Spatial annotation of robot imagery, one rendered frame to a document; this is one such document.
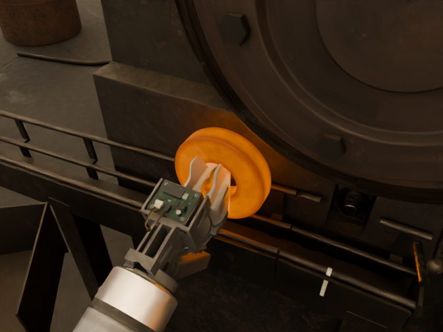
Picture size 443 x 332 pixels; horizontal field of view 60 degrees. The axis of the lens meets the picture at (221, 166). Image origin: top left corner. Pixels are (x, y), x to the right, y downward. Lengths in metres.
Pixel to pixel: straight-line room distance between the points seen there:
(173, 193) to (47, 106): 2.01
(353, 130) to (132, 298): 0.29
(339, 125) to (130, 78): 0.45
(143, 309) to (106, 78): 0.41
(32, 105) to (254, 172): 2.07
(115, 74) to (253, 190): 0.32
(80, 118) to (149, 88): 1.63
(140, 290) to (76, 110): 1.96
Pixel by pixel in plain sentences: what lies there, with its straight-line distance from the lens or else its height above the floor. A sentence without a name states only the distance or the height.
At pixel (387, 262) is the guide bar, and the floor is 0.70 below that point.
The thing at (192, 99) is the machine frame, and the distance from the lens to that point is 0.62.
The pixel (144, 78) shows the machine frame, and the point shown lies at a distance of 0.69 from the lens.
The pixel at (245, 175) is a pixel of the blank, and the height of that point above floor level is 0.82.
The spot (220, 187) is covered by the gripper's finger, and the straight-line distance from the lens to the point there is 0.55.
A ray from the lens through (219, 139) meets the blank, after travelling 0.54.
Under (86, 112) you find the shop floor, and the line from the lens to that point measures 2.32.
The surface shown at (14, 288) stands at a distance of 0.78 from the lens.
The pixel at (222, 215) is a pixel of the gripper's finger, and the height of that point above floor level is 0.80.
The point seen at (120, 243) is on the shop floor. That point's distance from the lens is 1.56.
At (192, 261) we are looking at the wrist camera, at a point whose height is 0.75.
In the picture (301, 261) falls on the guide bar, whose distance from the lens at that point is 0.60.
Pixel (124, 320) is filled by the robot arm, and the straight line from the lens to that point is 0.45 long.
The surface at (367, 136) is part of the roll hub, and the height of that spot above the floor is 1.01.
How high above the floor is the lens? 1.19
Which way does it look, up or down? 41 degrees down
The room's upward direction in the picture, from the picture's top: straight up
